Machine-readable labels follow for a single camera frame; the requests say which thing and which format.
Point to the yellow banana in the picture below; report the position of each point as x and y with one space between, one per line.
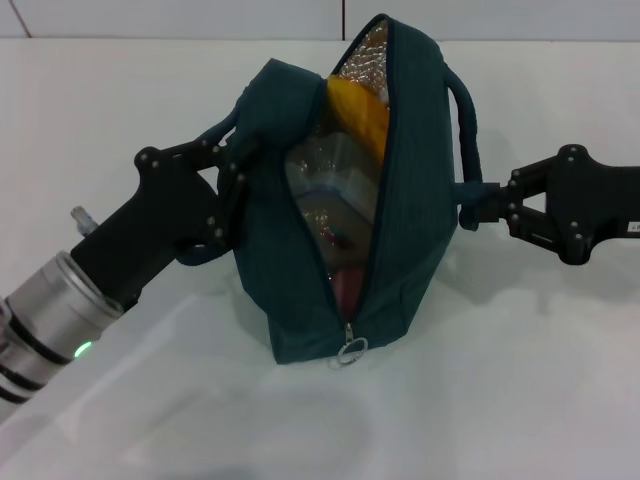
362 115

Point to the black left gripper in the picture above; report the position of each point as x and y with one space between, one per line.
160 215

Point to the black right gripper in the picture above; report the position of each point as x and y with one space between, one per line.
590 200

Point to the clear blue-rimmed plastic container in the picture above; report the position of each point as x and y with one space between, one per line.
330 185

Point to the dark teal fabric bag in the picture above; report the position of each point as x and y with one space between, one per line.
415 200

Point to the pink toy peach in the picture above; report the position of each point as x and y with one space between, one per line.
347 285

